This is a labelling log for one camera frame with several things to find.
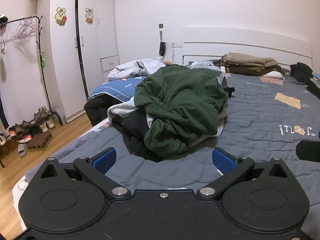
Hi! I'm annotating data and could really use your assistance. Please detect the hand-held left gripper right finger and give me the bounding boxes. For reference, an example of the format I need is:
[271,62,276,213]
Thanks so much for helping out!
[197,147,291,201]

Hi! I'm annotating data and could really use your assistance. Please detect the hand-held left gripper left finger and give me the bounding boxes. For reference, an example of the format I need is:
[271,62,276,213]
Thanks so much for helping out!
[37,147,132,200]

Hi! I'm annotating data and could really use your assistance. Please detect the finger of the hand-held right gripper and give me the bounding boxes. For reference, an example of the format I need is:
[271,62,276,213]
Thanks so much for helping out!
[296,140,320,163]

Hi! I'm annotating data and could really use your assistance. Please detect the green t-shirt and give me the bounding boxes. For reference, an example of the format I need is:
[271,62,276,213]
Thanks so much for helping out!
[134,64,229,162]

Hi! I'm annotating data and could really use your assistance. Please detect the black clothes pile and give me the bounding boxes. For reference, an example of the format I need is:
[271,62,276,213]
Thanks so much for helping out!
[290,62,320,96]

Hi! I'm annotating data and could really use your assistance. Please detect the black clothes rack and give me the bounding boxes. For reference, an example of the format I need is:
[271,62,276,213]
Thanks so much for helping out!
[0,15,63,168]

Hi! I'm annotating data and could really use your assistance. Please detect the grey clothes pile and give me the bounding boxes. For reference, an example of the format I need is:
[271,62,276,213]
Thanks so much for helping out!
[107,58,228,137]

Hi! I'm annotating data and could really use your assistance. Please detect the black crumpled garment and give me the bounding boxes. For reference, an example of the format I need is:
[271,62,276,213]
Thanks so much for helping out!
[112,110,162,163]

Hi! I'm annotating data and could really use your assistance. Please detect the grey quilted bedspread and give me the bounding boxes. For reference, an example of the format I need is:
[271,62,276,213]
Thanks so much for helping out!
[25,73,320,193]

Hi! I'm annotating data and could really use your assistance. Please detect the dark cloth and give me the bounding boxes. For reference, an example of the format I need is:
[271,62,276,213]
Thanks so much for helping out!
[84,94,125,127]

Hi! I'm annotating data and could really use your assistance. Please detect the brown cushioned stool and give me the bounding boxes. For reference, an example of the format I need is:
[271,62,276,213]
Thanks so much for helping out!
[27,132,53,152]

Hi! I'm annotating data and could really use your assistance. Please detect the row of shoes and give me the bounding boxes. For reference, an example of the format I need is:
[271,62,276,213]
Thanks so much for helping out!
[0,106,56,147]

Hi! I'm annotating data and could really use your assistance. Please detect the grey slipper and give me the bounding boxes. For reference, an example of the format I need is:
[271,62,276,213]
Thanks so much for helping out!
[17,144,28,158]

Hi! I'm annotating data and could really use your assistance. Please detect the white pillow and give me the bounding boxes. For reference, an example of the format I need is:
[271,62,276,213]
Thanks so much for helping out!
[261,70,285,80]

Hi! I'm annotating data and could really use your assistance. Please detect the khaki folded blanket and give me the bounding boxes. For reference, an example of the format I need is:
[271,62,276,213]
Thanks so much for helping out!
[221,52,283,76]

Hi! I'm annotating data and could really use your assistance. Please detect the white wardrobe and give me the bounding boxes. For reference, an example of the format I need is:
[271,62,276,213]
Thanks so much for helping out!
[36,0,119,124]

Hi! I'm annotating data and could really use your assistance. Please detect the dark hanging garment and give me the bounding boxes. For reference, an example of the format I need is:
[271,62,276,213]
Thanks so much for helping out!
[0,57,10,130]

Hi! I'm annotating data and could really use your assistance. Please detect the white headboard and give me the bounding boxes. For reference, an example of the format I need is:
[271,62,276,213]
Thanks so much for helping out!
[182,27,313,73]

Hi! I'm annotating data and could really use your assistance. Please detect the mouse sticker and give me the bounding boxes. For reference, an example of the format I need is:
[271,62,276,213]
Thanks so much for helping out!
[84,7,95,25]
[54,7,67,27]

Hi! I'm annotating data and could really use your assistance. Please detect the bunch of pink hangers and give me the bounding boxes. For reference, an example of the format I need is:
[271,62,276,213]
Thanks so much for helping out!
[12,17,41,41]

